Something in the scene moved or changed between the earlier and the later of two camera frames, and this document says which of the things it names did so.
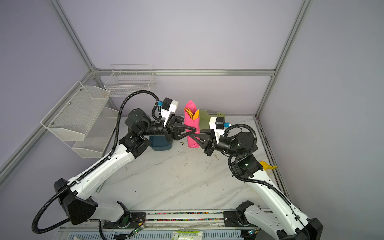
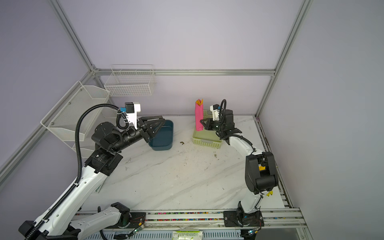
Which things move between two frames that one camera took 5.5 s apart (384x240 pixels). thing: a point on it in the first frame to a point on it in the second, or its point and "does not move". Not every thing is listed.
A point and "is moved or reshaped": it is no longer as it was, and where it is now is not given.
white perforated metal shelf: [81, 119] does not move
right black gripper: [206, 139] to [207, 126]
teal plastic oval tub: [159, 142] does not move
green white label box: [187, 235] does not move
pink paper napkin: [192, 120] is moved or reshaped
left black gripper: [180, 128] to [143, 126]
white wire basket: [128, 79] does not move
